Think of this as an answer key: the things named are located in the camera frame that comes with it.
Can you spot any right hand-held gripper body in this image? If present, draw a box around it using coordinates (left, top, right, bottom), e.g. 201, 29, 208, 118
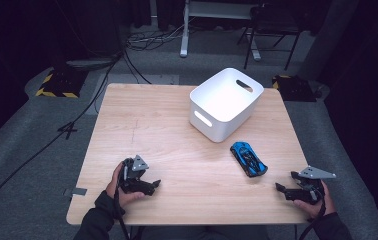
296, 165, 337, 205

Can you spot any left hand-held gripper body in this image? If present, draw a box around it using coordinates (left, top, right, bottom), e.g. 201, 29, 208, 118
118, 154, 150, 194

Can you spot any blue toy car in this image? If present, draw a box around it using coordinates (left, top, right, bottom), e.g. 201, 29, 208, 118
229, 141, 269, 178

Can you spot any white plastic storage bin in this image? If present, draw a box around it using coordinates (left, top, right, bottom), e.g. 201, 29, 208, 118
188, 67, 265, 144

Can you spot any person's left hand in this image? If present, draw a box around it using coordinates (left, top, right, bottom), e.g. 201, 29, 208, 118
106, 161, 146, 209

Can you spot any person's right hand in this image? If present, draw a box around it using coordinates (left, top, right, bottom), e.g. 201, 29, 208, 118
293, 181, 337, 220

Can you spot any grey tape piece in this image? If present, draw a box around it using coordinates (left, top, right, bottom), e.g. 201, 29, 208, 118
63, 187, 88, 198

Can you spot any grey flat stand base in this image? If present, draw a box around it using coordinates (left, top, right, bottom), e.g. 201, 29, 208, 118
65, 57, 115, 70

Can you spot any grey curtain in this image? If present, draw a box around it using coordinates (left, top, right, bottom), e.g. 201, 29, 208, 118
297, 0, 360, 81

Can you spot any black chair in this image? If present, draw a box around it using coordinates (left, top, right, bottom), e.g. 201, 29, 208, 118
236, 3, 302, 71

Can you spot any right hand-held gripper cable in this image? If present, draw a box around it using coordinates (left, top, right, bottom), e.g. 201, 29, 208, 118
297, 188, 327, 240

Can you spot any hand-held gripper cable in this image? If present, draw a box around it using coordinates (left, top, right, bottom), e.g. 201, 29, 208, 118
113, 166, 131, 240
297, 188, 327, 240

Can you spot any left hand-held gripper cable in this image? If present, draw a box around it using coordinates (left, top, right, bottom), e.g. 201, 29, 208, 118
113, 166, 131, 240

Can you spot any yellow black striped base plate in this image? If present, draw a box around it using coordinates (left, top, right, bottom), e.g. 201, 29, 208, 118
271, 74, 317, 103
35, 67, 89, 99

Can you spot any long black floor cable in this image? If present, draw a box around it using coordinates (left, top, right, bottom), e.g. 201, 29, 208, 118
0, 53, 123, 236

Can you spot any short black floor cable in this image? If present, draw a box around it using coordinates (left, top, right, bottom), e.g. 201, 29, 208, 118
122, 49, 153, 85

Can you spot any bundle of floor cables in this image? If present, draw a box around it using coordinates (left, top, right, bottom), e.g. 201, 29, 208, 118
125, 19, 186, 53

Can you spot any white metal desk frame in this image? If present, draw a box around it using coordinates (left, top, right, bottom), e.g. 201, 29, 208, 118
179, 0, 262, 62

